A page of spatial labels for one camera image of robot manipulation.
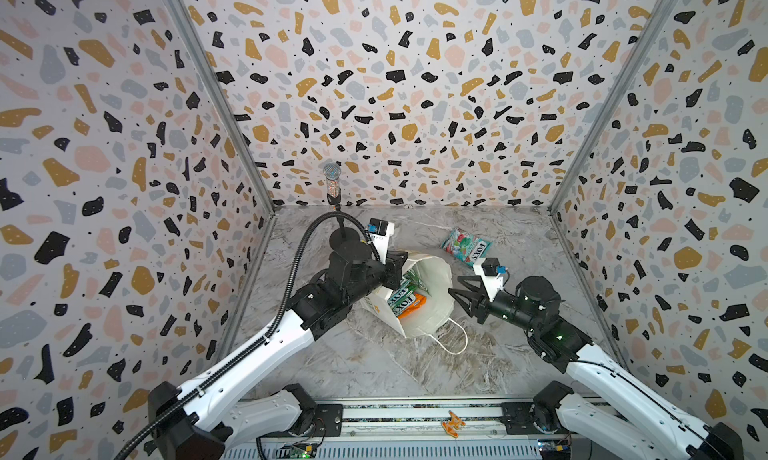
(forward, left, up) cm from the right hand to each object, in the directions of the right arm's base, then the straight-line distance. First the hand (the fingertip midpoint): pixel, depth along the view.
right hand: (453, 282), depth 70 cm
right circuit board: (-30, -25, -27) cm, 47 cm away
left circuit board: (-31, +35, -25) cm, 54 cm away
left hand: (+4, +10, +7) cm, 13 cm away
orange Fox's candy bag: (+5, +7, -19) cm, 21 cm away
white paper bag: (-2, +4, -16) cm, 16 cm away
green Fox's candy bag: (+8, +10, -16) cm, 20 cm away
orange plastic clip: (-25, -1, -25) cm, 35 cm away
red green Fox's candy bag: (+28, -10, -24) cm, 38 cm away
